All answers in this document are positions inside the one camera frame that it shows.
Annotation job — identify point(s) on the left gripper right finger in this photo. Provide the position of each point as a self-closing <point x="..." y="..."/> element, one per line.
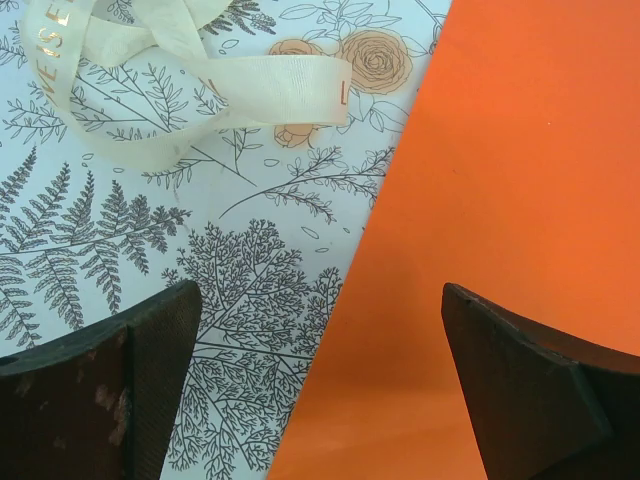
<point x="530" y="400"/>

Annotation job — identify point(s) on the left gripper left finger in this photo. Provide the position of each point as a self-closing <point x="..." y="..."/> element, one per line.
<point x="75" y="400"/>

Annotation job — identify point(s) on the orange wrapping paper sheet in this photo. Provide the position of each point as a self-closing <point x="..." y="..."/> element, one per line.
<point x="500" y="175"/>

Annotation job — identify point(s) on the cream printed ribbon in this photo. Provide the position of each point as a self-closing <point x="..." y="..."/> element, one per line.
<point x="280" y="85"/>

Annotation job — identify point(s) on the floral print tablecloth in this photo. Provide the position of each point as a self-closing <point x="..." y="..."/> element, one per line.
<point x="225" y="200"/>

